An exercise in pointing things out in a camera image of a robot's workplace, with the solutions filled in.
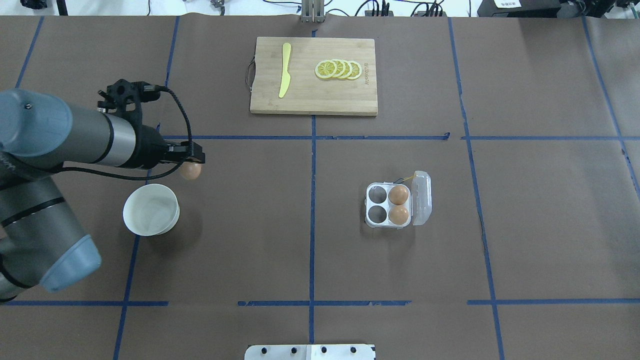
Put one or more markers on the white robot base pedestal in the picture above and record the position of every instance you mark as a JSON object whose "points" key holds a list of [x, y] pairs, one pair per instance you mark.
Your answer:
{"points": [[358, 351]]}

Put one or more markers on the lemon slice four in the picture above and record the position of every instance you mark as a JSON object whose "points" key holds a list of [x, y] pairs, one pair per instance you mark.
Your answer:
{"points": [[355, 70]]}

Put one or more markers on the wooden cutting board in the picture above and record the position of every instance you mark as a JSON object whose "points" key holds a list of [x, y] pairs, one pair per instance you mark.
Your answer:
{"points": [[308, 95]]}

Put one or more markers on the white bowl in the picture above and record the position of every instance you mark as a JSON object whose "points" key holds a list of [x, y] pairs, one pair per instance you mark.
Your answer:
{"points": [[151, 210]]}

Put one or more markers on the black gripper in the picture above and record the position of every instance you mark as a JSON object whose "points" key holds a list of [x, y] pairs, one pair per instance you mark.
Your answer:
{"points": [[149, 147]]}

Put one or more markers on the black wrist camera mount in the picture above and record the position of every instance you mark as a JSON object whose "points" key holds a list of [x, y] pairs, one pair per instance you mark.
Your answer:
{"points": [[124, 99]]}

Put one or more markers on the yellow plastic knife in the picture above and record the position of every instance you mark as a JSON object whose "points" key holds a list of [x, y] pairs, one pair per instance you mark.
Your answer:
{"points": [[285, 79]]}

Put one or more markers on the brown egg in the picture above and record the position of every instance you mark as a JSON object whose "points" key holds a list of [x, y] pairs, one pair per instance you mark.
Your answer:
{"points": [[191, 170], [398, 195], [399, 215]]}

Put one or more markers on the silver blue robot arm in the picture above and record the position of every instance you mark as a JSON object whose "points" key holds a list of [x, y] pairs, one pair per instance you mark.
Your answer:
{"points": [[45, 244]]}

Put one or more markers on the clear plastic egg box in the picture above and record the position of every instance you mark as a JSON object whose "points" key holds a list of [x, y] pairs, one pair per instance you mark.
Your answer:
{"points": [[420, 203]]}

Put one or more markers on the lemon slice one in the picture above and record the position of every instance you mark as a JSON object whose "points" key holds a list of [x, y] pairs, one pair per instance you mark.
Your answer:
{"points": [[326, 69]]}

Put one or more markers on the lemon slice three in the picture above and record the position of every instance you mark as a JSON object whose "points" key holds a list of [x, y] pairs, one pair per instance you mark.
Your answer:
{"points": [[347, 69]]}

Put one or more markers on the lemon slice two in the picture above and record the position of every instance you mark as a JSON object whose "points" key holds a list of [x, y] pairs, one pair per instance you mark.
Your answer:
{"points": [[340, 67]]}

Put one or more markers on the aluminium frame post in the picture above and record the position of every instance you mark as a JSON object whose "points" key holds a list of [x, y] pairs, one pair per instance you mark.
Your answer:
{"points": [[312, 11]]}

